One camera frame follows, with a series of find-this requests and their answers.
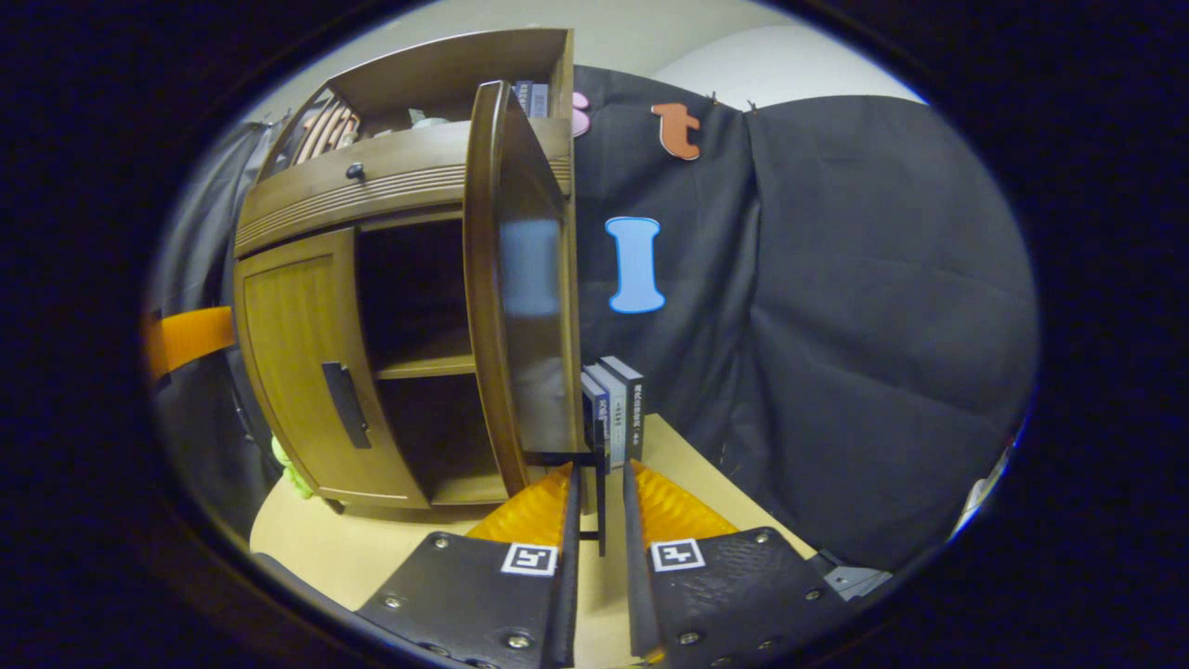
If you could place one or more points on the wooden shoe cabinet door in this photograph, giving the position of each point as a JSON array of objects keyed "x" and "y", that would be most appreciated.
[
  {"x": 297, "y": 325},
  {"x": 539, "y": 325}
]

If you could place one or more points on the wooden drawer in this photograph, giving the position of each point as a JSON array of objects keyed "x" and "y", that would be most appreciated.
[{"x": 372, "y": 200}]

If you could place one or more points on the white cup with tissue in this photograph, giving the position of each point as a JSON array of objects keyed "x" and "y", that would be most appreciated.
[{"x": 427, "y": 120}]

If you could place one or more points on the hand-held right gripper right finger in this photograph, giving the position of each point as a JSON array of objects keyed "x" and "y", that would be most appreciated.
[{"x": 633, "y": 557}]

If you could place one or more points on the black standing book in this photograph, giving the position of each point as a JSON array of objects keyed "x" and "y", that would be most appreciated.
[{"x": 635, "y": 409}]

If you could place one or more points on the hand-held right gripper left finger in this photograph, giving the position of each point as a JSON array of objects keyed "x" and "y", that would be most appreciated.
[{"x": 571, "y": 557}]

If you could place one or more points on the wooden double-door shoe cabinet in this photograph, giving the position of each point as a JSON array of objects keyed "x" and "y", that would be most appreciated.
[{"x": 437, "y": 70}]

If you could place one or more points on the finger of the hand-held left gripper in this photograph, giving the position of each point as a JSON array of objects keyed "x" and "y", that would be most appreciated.
[{"x": 190, "y": 336}]

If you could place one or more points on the grey standing book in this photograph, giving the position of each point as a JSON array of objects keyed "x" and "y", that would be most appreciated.
[{"x": 617, "y": 418}]

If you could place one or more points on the dark blue standing book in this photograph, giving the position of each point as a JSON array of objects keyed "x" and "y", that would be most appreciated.
[{"x": 594, "y": 418}]

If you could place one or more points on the light green object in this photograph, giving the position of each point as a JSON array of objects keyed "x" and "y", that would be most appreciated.
[{"x": 290, "y": 469}]

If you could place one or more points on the light blue book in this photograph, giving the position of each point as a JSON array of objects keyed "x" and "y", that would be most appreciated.
[{"x": 541, "y": 98}]

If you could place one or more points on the wooden inner shelf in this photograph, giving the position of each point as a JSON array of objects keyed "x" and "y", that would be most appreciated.
[{"x": 432, "y": 362}]

